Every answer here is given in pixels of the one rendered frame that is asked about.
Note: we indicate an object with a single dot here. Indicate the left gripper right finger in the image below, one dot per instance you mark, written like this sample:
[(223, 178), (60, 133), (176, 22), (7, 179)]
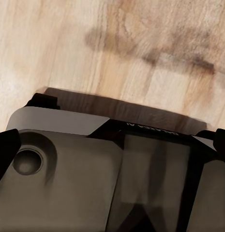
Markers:
[(219, 142)]

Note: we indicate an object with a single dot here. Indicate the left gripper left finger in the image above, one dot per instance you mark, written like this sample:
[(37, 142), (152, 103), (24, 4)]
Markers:
[(10, 144)]

